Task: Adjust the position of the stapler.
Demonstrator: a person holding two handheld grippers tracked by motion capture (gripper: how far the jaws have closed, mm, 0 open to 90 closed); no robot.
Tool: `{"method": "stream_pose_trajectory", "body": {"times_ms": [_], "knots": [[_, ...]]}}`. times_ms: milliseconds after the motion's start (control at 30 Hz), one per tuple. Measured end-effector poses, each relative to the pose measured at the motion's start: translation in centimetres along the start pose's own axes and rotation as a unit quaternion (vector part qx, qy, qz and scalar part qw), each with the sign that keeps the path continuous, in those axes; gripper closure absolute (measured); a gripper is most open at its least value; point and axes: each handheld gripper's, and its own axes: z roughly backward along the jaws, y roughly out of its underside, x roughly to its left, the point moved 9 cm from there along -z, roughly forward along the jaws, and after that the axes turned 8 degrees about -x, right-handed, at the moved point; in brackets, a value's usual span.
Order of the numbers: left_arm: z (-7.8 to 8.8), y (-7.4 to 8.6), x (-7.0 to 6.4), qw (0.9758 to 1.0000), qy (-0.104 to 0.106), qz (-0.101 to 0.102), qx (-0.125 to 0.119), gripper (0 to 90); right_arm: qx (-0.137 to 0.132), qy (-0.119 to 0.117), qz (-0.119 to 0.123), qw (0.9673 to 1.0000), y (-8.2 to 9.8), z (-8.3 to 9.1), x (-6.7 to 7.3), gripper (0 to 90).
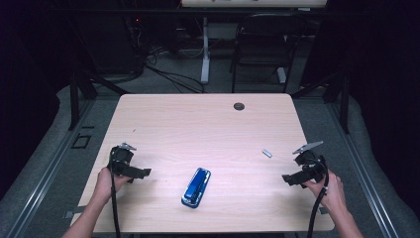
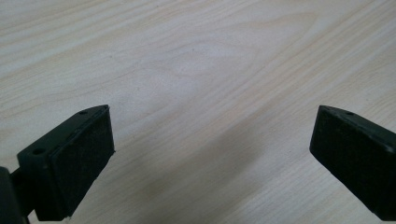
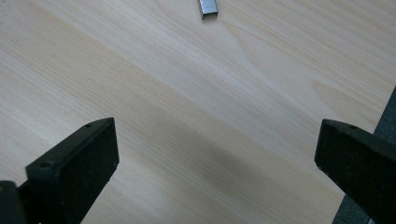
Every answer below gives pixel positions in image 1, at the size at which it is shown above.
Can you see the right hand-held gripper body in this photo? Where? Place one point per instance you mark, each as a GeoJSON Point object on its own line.
{"type": "Point", "coordinates": [312, 167]}

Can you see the silver staple strip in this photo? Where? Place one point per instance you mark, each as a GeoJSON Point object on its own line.
{"type": "Point", "coordinates": [267, 153]}

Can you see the person's left hand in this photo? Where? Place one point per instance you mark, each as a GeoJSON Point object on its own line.
{"type": "Point", "coordinates": [107, 183]}

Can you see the black frame post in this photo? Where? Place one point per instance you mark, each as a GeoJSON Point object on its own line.
{"type": "Point", "coordinates": [74, 102]}

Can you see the grey tape piece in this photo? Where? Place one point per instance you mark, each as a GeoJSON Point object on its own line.
{"type": "Point", "coordinates": [323, 210]}
{"type": "Point", "coordinates": [75, 212]}

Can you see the black round table grommet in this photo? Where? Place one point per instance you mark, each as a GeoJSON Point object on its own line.
{"type": "Point", "coordinates": [239, 106]}

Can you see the person's right hand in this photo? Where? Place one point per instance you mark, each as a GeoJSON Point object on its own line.
{"type": "Point", "coordinates": [328, 193]}

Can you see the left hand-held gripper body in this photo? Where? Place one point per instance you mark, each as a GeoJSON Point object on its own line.
{"type": "Point", "coordinates": [121, 158]}

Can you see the black folding chair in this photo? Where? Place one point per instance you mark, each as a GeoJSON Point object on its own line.
{"type": "Point", "coordinates": [264, 49]}

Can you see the blue stapler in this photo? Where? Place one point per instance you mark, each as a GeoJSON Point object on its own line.
{"type": "Point", "coordinates": [196, 187]}

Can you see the white desk foot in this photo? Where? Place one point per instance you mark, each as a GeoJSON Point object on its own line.
{"type": "Point", "coordinates": [281, 75]}

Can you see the metal floor rail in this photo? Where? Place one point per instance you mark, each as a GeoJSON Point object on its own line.
{"type": "Point", "coordinates": [363, 172]}
{"type": "Point", "coordinates": [49, 172]}

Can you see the dark computer tower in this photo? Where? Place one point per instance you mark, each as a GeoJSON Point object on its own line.
{"type": "Point", "coordinates": [109, 46]}

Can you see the white desk leg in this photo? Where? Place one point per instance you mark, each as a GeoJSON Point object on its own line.
{"type": "Point", "coordinates": [205, 53]}

